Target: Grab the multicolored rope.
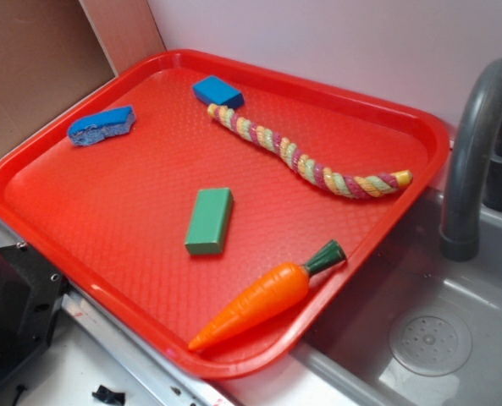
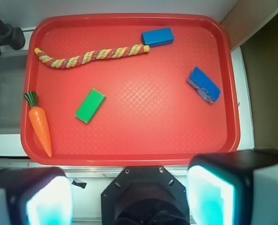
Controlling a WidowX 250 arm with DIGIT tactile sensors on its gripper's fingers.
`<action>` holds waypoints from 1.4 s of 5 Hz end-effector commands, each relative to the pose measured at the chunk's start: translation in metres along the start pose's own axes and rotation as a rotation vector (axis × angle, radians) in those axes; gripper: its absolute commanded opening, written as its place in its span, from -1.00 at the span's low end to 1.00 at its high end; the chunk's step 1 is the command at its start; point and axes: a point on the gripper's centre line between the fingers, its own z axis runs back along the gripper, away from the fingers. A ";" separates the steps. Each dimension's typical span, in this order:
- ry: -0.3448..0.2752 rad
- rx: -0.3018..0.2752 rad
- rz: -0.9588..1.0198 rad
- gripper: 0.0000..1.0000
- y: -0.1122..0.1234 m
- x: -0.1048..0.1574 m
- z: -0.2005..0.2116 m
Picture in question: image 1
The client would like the green wooden block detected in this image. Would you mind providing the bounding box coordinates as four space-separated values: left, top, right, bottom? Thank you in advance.
185 188 234 255

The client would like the red plastic tray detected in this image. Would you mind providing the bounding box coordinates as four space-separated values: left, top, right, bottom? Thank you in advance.
0 50 450 380

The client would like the orange plastic toy carrot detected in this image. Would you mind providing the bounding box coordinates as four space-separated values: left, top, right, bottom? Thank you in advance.
188 239 346 351

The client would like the blue wooden block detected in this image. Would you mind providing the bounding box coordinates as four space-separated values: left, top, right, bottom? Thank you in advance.
192 76 245 109

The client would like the blue sponge piece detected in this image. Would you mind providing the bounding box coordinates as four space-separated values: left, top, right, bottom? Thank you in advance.
67 106 136 146

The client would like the grey plastic sink basin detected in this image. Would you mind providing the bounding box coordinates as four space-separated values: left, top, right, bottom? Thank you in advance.
294 189 502 405

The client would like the grey toy faucet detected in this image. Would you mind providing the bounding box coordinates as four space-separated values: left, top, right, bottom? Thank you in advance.
439 58 502 261

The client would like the black tape scrap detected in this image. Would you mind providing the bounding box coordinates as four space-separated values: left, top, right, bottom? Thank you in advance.
91 385 126 406

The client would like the brown cardboard panel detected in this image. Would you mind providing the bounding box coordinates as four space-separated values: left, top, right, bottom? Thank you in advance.
0 1 165 159

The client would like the multicolored twisted rope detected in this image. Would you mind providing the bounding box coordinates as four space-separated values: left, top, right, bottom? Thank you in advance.
207 102 414 200

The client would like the black metal bracket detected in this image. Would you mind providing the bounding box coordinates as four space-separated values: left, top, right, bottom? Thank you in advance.
0 245 66 390

